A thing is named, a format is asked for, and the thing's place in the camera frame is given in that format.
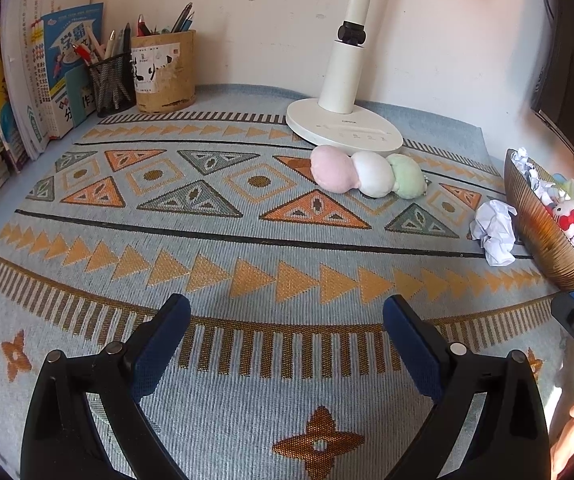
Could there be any white desk lamp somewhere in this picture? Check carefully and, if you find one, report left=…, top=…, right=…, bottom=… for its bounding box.
left=286, top=0, right=405, bottom=157

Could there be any pile of paper balls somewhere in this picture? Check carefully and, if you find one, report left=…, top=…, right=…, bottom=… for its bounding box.
left=511, top=147, right=574, bottom=261

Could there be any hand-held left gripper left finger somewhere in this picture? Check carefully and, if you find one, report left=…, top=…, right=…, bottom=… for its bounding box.
left=19, top=293, right=192, bottom=480

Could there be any bamboo pen holder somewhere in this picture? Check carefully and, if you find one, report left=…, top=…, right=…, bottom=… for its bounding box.
left=131, top=30, right=198, bottom=114

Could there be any blue cover workbook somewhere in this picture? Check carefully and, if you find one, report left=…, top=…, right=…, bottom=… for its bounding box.
left=42, top=2, right=105, bottom=138

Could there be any black mesh pen holder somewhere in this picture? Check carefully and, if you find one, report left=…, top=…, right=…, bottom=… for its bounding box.
left=87, top=52, right=138, bottom=117

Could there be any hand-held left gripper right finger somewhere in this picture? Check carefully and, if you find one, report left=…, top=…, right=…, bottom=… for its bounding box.
left=383, top=293, right=552, bottom=480

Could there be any white cat plush red bow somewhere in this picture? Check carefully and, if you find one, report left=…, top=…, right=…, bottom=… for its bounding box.
left=547, top=197, right=574, bottom=246

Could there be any plain dango plush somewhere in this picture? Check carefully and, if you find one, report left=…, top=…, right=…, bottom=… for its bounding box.
left=310, top=144, right=427, bottom=200

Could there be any bunch of dark pens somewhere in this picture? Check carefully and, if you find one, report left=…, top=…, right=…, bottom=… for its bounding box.
left=136, top=2, right=195, bottom=38

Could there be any crumpled white paper ball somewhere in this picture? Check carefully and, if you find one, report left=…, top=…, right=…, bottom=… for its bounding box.
left=470, top=199, right=518, bottom=267

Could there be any patterned woven table mat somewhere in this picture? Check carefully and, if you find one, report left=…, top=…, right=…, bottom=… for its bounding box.
left=0, top=84, right=574, bottom=480

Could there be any amber ribbed glass bowl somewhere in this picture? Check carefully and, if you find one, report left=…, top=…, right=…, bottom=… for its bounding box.
left=504, top=148, right=574, bottom=299

